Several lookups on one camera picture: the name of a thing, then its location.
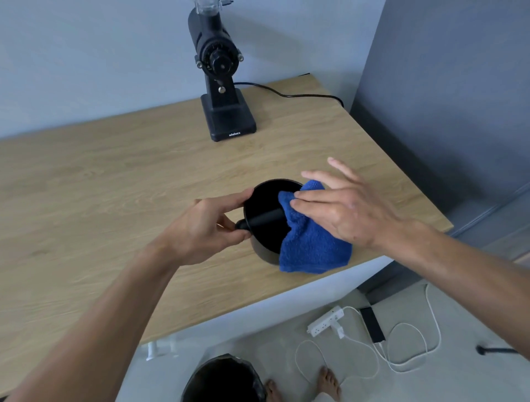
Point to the black trash bin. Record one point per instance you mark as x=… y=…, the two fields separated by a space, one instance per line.
x=223 y=379

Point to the person's foot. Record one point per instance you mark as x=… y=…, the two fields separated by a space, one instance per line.
x=328 y=385
x=273 y=392

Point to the black coffee grinder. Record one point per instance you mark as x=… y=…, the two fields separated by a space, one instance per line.
x=225 y=112

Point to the black power bank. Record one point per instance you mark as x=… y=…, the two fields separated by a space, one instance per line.
x=372 y=325

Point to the white power strip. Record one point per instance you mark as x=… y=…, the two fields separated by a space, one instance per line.
x=325 y=321

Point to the person's right foot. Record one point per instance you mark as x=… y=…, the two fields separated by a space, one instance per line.
x=328 y=385

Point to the person's right forearm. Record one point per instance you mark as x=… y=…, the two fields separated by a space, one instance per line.
x=468 y=273

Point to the person's right little finger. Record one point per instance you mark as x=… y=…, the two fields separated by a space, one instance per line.
x=343 y=169

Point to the blue towel cloth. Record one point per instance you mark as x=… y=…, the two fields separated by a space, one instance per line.
x=310 y=252

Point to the grey cabinet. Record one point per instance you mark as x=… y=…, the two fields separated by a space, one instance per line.
x=447 y=103

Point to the black stand foot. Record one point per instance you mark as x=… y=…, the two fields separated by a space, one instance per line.
x=497 y=351

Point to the person's left hand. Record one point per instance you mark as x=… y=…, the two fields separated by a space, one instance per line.
x=194 y=232

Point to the person's left foot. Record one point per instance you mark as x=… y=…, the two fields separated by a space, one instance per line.
x=273 y=392

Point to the person's right middle finger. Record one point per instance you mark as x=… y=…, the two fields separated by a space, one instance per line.
x=327 y=194

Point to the white table leg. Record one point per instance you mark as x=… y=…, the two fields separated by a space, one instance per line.
x=155 y=350

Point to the black knock box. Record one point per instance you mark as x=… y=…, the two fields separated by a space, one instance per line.
x=265 y=198

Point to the person's left thumb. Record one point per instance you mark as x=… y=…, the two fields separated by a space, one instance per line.
x=236 y=237

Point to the person's left forearm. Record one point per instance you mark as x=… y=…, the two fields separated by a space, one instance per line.
x=95 y=323

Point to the person's right hand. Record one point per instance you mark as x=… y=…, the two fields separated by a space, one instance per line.
x=360 y=215

